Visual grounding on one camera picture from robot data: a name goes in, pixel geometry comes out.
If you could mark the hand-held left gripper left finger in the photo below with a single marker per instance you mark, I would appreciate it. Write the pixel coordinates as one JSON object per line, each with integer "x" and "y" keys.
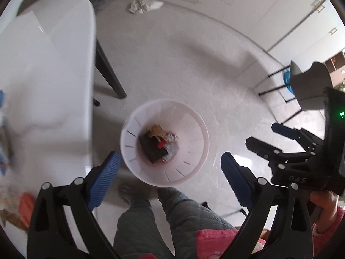
{"x": 106, "y": 176}

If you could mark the white plastic waste bin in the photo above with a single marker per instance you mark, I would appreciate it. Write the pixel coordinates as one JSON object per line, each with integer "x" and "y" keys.
{"x": 188, "y": 129}

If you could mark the brown crumpled paper scrap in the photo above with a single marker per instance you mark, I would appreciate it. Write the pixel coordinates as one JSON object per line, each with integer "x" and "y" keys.
{"x": 156, "y": 131}

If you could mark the silver crumpled wrapper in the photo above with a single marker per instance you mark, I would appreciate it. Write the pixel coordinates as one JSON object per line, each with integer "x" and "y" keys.
{"x": 173, "y": 144}

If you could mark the black ribbed packet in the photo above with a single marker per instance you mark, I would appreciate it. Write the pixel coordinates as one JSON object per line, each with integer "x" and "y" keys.
{"x": 152, "y": 148}

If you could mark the orange packet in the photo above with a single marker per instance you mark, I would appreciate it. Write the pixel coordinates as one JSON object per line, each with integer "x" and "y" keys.
{"x": 26, "y": 209}

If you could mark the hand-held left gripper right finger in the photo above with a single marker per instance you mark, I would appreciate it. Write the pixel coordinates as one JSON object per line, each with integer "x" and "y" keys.
{"x": 237, "y": 178}

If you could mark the white crumpled cloth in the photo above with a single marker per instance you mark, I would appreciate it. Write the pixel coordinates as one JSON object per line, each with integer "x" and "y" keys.
{"x": 144, "y": 5}

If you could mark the small red scrap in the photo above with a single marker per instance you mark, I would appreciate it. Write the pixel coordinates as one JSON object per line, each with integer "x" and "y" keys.
{"x": 161, "y": 144}

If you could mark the grey slipper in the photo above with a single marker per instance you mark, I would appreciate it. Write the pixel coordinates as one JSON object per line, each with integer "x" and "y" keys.
{"x": 129, "y": 195}

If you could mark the black table leg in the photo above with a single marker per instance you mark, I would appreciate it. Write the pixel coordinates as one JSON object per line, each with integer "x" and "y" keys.
{"x": 96, "y": 102}
{"x": 109, "y": 71}

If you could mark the person's pink jacket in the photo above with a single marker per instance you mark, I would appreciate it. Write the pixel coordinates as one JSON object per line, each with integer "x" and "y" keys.
{"x": 215, "y": 241}

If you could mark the blue cloth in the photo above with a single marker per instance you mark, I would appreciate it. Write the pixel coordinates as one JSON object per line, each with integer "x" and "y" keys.
{"x": 286, "y": 79}

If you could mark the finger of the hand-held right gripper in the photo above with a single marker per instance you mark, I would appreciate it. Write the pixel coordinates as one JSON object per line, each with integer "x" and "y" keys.
{"x": 265, "y": 149}
{"x": 283, "y": 130}

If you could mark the brown crumpled paper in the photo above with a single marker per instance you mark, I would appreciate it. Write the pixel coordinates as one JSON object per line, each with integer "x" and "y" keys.
{"x": 10, "y": 215}

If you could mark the person's grey quilted pants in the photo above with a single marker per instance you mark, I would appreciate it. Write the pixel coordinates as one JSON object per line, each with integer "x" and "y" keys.
{"x": 188, "y": 215}

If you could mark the person's right hand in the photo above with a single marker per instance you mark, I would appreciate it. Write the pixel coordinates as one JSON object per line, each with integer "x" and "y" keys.
{"x": 324, "y": 201}

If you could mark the wooden shelf unit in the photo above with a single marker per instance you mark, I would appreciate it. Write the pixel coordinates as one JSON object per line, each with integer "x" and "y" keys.
{"x": 337, "y": 64}

